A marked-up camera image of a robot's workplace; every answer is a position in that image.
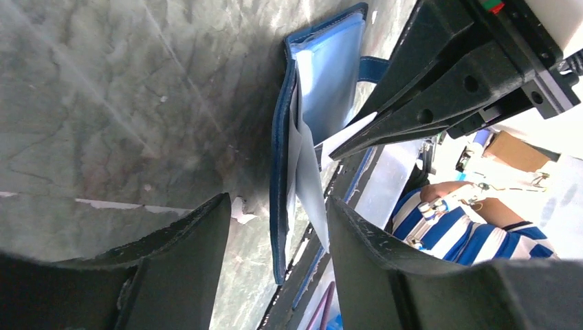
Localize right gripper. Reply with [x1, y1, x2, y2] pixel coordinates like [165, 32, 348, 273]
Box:
[330, 1, 581, 160]

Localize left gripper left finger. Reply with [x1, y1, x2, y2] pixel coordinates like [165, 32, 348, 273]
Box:
[1, 193, 231, 329]

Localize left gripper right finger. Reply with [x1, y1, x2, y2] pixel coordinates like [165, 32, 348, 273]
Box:
[327, 197, 582, 329]

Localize silver credit card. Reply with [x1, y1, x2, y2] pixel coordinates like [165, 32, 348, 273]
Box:
[316, 112, 377, 171]

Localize blue leather card holder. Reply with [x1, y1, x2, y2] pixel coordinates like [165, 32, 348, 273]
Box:
[269, 2, 389, 285]

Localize person in striped shirt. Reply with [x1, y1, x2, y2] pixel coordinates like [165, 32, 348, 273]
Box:
[386, 181, 558, 266]

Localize cardboard box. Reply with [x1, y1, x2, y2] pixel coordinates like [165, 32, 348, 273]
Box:
[483, 131, 551, 172]

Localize black base frame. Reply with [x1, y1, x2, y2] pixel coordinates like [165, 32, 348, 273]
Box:
[258, 146, 384, 329]

